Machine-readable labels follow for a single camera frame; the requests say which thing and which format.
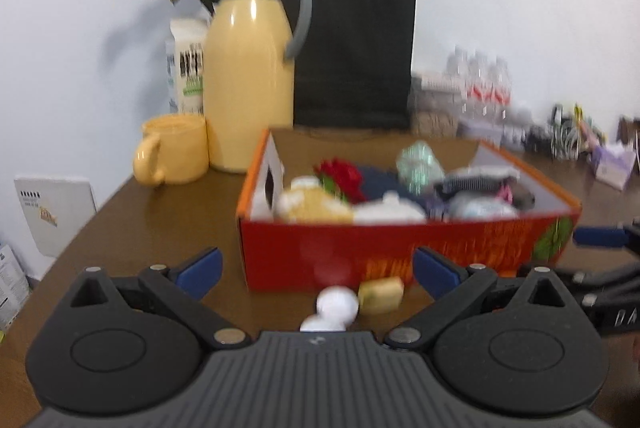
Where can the printed paper packets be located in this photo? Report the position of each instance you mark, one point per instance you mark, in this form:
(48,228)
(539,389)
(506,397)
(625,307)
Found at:
(12,283)

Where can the large white bottle cap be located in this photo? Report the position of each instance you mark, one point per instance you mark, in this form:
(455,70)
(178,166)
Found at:
(337,305)

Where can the navy fabric pouch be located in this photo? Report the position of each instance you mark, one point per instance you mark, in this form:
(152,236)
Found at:
(380,180)

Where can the yellow and white plush sheep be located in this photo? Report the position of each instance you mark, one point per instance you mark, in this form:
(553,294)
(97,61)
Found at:
(315,208)

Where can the red artificial rose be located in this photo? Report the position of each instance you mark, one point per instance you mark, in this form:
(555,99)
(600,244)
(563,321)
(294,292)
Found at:
(340,173)

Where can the pink carabiner clip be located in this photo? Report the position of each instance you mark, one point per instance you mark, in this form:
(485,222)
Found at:
(506,194)

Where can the white milk carton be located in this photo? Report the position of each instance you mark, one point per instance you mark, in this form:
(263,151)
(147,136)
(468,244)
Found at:
(187,68)

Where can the red cardboard box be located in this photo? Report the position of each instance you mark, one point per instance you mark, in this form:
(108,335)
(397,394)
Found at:
(300,253)

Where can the white tin box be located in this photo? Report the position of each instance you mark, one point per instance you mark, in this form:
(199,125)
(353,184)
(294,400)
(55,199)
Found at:
(480,131)

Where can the yellow thermos jug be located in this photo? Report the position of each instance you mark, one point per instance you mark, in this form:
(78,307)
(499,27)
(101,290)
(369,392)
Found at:
(245,83)

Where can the purple tissue pack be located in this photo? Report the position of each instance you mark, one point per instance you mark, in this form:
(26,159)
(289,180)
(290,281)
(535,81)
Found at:
(615,166)

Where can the small white robot figure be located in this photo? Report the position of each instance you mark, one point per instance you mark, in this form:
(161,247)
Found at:
(517,118)

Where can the colourful snack packets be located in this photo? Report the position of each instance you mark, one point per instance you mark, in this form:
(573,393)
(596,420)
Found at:
(587,123)

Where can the white power bank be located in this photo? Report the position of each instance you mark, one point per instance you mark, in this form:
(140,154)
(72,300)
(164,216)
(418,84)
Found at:
(480,209)

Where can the clear jar of seeds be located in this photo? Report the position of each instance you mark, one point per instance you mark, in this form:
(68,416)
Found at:
(432,118)

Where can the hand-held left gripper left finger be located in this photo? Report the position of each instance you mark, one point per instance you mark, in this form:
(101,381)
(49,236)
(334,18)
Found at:
(202,270)

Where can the yellow mug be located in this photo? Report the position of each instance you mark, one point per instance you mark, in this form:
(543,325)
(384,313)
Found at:
(175,148)

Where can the wooden stand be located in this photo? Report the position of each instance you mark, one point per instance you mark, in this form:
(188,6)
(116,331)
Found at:
(630,131)

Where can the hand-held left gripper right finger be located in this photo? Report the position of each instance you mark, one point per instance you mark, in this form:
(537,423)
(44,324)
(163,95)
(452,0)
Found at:
(435,270)

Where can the black paper bag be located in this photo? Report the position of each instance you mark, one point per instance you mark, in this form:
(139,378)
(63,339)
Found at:
(355,58)

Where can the pale yellow block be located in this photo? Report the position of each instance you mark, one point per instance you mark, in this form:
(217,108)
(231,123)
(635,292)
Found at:
(381,295)

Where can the white wall panel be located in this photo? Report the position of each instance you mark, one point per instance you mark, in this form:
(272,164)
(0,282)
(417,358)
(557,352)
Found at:
(55,215)

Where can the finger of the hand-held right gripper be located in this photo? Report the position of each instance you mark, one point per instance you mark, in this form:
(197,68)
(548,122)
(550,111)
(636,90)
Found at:
(575,280)
(600,236)

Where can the clear bubble wrap bundle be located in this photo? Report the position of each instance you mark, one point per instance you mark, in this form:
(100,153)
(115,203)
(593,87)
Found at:
(417,163)

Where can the flat white box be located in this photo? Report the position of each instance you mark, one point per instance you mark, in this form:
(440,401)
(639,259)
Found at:
(437,82)

